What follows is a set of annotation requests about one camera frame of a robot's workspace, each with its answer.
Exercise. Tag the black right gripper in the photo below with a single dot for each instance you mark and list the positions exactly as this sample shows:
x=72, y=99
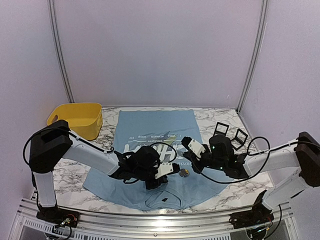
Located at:
x=190, y=155

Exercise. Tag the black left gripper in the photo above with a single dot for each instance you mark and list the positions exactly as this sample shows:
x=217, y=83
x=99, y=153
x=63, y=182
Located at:
x=162, y=180

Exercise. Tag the black brooch box lid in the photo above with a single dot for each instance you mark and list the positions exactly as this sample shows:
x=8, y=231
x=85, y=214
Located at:
x=239, y=139

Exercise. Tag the light blue printed t-shirt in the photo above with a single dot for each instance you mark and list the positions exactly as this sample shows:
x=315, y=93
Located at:
x=166, y=129

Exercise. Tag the round white brooch badge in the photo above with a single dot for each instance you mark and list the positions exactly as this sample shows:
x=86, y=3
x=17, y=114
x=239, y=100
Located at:
x=184, y=173

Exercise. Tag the black brooch box base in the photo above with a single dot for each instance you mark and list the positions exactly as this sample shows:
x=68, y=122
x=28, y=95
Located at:
x=221, y=129

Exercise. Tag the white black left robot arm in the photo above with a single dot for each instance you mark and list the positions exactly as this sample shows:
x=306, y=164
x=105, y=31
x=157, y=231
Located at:
x=57, y=141

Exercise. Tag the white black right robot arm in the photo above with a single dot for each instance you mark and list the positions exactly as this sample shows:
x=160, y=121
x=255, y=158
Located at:
x=303, y=153

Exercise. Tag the yellow plastic basket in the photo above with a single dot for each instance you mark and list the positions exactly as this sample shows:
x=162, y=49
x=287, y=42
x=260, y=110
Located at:
x=84, y=118

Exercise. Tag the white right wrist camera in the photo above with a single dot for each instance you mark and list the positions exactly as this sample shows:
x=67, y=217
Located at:
x=193, y=146

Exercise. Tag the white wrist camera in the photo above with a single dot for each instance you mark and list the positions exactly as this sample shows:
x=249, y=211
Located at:
x=193, y=146
x=166, y=168

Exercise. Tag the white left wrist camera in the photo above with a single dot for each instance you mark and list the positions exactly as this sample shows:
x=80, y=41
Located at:
x=166, y=168

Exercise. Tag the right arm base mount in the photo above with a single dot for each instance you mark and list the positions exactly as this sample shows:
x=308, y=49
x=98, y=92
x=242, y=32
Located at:
x=250, y=218

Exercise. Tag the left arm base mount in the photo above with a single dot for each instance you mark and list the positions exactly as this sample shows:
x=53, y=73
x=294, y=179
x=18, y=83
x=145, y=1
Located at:
x=57, y=216

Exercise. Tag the aluminium front rail frame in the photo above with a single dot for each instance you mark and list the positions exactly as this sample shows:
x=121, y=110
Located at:
x=91, y=225

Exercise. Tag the right aluminium corner post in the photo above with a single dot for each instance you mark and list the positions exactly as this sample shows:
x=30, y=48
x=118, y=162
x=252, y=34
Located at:
x=255, y=54

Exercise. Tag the aluminium corner post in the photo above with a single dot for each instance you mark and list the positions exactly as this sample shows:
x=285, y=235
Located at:
x=59, y=50
x=255, y=54

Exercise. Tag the left aluminium corner post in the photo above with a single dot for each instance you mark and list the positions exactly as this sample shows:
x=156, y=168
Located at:
x=59, y=50

